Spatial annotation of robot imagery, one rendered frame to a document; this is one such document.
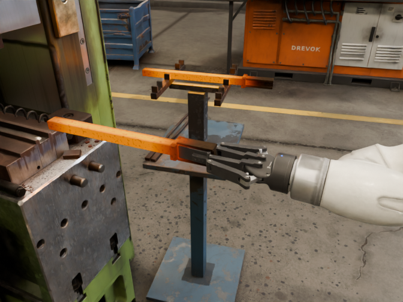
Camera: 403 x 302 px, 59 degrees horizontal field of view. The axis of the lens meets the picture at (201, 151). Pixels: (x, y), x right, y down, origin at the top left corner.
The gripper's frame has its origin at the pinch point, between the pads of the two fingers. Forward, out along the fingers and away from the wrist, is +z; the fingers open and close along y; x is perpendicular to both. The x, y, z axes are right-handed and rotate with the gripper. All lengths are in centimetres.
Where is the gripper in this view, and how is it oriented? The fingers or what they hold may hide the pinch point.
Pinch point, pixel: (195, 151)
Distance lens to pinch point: 75.1
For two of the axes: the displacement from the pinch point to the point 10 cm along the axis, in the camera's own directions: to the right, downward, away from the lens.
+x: 0.1, -8.5, -5.3
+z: -9.2, -2.2, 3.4
